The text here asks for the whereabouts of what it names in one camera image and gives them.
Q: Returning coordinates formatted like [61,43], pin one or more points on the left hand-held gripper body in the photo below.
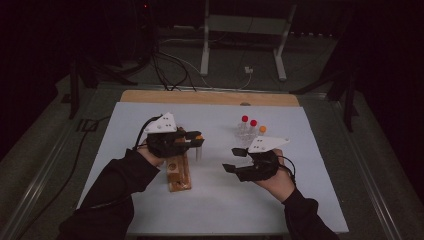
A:
[163,125]

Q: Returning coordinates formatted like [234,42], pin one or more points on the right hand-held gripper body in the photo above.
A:
[266,143]

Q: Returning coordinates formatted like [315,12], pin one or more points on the orange cap test tube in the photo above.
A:
[262,129]
[199,137]

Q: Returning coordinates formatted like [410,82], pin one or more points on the clear plastic tube rack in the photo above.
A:
[245,138]

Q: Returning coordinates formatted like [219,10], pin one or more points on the wooden test tube rack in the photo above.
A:
[180,176]

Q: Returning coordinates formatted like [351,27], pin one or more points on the person's left hand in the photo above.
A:
[151,159]

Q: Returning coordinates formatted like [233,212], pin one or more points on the person's right hand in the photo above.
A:
[280,186]

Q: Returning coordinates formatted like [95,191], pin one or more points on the white table mat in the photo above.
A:
[213,206]

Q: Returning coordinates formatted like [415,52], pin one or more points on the white plug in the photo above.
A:
[248,70]

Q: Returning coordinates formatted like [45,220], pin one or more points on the white metal stand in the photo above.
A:
[205,50]

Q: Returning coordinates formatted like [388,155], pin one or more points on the black stand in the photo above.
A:
[74,96]
[349,106]

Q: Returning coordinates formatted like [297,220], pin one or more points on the dark tower with red light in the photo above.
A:
[143,26]

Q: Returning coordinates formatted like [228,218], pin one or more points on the black floor bracket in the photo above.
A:
[87,125]

